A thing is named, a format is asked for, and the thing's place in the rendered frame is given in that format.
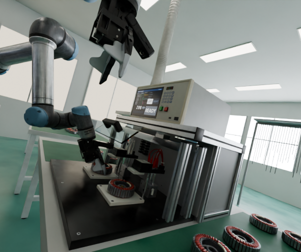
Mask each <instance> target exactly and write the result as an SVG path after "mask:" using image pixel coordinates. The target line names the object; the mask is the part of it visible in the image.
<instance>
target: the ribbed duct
mask: <svg viewBox="0 0 301 252"><path fill-rule="evenodd" d="M181 1H182V0H171V1H170V5H169V9H168V14H167V17H166V21H165V25H164V29H163V34H162V37H161V42H160V45H159V50H158V54H157V59H156V64H155V68H154V73H153V77H152V80H151V83H150V85H154V84H161V83H163V81H164V76H165V71H166V66H167V61H168V56H169V51H170V46H171V41H172V38H173V34H174V29H175V26H176V21H177V18H178V13H179V9H180V5H181Z"/></svg>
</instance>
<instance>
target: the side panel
mask: <svg viewBox="0 0 301 252"><path fill-rule="evenodd" d="M244 156H245V154H243V153H239V152H235V151H232V150H229V149H225V148H222V147H219V146H215V149H214V153H213V157H212V161H211V165H210V169H209V173H208V177H207V181H206V185H205V189H204V193H203V197H202V201H201V205H200V210H199V214H198V217H196V216H194V218H193V220H194V221H197V223H198V224H199V223H203V222H207V221H211V220H214V219H218V218H222V217H226V216H229V215H231V210H232V206H233V202H234V198H235V193H236V189H237V185H238V181H239V177H240V172H241V168H242V164H243V160H244Z"/></svg>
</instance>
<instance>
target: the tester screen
mask: <svg viewBox="0 0 301 252"><path fill-rule="evenodd" d="M162 90H163V89H162V88H158V89H149V90H140V91H138V92H137V96H136V99H135V103H134V107H133V110H135V111H143V113H134V112H132V114H134V115H142V116H150V117H155V115H146V114H144V112H145V109H146V106H153V107H158V105H159V104H147V102H148V99H159V101H160V97H161V93H162ZM137 106H142V108H141V109H136V108H137ZM133 110H132V111H133Z"/></svg>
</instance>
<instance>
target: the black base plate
mask: <svg viewBox="0 0 301 252"><path fill-rule="evenodd" d="M83 166H88V167H91V166H92V163H86V162H84V161H73V160H61V159H50V167H51V171H52V176H53V181H54V185H55V190H56V194H57V199H58V204H59V208H60V213H61V218H62V222H63V227H64V231H65V236H66V241H67V245H68V250H69V251H70V250H75V249H79V248H83V247H87V246H91V245H95V244H100V243H104V242H108V241H112V240H116V239H121V238H125V237H129V236H133V235H137V234H141V233H146V232H150V231H154V230H158V229H162V228H167V227H171V226H175V225H179V224H183V223H188V222H192V221H193V220H194V215H192V214H191V215H190V218H184V216H183V215H182V216H181V215H180V212H181V208H182V207H181V206H180V205H179V204H177V206H176V210H175V214H174V218H173V221H169V222H166V221H165V219H163V218H162V215H163V211H164V207H165V203H166V199H167V196H166V195H165V194H163V193H162V192H161V191H159V190H157V193H156V197H149V198H147V197H146V196H144V198H143V199H144V203H137V204H126V205H115V206H109V204H108V203H107V201H106V200H105V198H104V197H103V196H102V194H101V193H100V191H99V190H98V189H97V185H108V184H109V181H111V180H113V179H93V178H90V177H89V176H88V174H87V173H86V172H85V170H84V169H83ZM119 179H121V180H125V181H129V182H130V183H132V184H133V185H135V192H136V193H137V194H138V195H139V196H140V197H141V198H142V196H143V194H142V193H141V192H140V191H139V187H140V183H141V180H143V178H141V177H140V176H138V175H137V174H133V173H131V175H130V177H123V176H121V175H120V174H119Z"/></svg>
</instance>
